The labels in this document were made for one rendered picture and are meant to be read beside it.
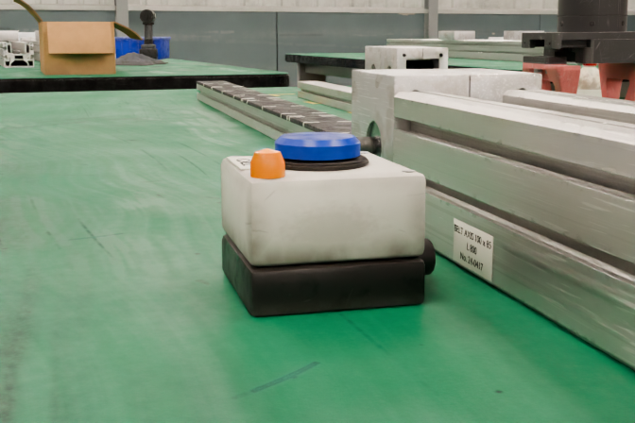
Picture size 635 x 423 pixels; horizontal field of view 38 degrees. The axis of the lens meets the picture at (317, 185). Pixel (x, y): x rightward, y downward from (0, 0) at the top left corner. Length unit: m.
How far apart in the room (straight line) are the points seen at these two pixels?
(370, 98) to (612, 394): 0.33
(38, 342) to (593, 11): 0.56
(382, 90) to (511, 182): 0.18
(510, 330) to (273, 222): 0.11
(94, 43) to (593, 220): 2.43
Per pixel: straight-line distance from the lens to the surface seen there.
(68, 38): 2.73
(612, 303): 0.36
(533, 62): 0.82
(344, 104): 1.45
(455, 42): 4.41
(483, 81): 0.59
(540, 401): 0.32
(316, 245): 0.40
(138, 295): 0.44
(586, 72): 1.20
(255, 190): 0.39
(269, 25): 12.12
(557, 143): 0.39
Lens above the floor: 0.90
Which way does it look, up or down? 9 degrees down
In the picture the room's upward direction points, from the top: straight up
